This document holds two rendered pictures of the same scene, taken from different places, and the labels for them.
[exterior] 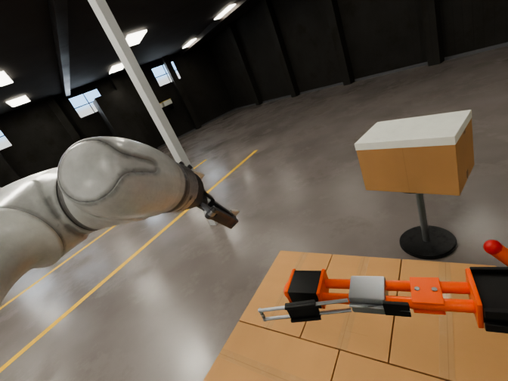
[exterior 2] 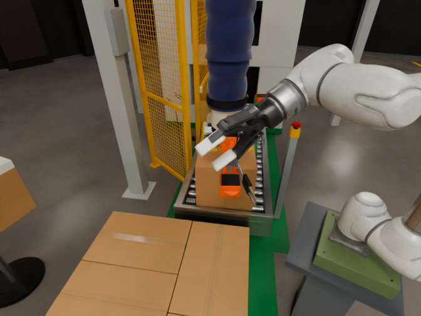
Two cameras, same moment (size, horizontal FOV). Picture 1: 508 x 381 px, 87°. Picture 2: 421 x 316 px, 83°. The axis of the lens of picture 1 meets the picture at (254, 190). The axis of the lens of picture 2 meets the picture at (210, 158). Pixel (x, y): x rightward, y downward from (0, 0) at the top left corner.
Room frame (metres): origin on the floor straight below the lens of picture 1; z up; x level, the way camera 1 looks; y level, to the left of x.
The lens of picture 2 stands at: (0.91, 0.52, 1.86)
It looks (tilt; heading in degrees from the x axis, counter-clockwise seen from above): 34 degrees down; 238
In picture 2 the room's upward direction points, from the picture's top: straight up
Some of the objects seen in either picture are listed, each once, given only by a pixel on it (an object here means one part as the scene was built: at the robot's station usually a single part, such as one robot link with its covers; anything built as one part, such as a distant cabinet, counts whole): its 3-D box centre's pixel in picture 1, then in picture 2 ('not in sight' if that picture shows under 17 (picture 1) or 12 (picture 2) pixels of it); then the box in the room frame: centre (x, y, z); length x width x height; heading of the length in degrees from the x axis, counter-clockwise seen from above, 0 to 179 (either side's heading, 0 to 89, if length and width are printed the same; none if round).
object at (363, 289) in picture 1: (368, 294); (229, 165); (0.41, -0.13, 1.26); 0.07 x 0.07 x 0.04; 57
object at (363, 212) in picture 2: not in sight; (363, 215); (-0.12, 0.24, 1.00); 0.18 x 0.16 x 0.22; 78
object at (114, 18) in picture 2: not in sight; (118, 32); (0.42, -1.60, 1.62); 0.20 x 0.05 x 0.30; 49
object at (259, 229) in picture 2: not in sight; (222, 223); (0.22, -0.44, 0.48); 0.70 x 0.03 x 0.15; 139
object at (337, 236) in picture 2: not in sight; (353, 230); (-0.14, 0.22, 0.86); 0.22 x 0.18 x 0.06; 22
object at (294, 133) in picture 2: not in sight; (284, 178); (-0.54, -0.55, 0.50); 0.07 x 0.07 x 1.00; 49
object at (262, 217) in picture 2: not in sight; (222, 213); (0.22, -0.44, 0.58); 0.70 x 0.03 x 0.06; 139
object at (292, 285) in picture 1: (308, 287); (229, 184); (0.49, -0.02, 1.27); 0.08 x 0.07 x 0.05; 57
